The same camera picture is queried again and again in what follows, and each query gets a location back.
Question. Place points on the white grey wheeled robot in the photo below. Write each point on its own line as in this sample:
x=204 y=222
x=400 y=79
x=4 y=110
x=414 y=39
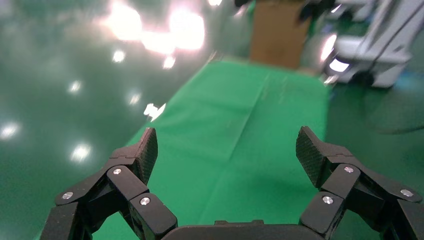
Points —
x=377 y=49

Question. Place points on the green cloth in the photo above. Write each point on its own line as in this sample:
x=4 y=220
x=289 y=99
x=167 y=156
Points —
x=232 y=132

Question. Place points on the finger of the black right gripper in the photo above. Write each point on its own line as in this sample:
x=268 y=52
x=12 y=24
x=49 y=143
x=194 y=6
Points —
x=314 y=8
x=242 y=2

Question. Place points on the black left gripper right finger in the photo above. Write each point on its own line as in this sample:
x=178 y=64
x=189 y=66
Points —
x=344 y=185

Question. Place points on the small brown cardboard box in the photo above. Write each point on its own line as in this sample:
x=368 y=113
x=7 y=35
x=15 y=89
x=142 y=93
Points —
x=276 y=36

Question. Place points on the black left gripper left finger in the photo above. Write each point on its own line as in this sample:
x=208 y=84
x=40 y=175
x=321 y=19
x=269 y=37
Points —
x=126 y=185

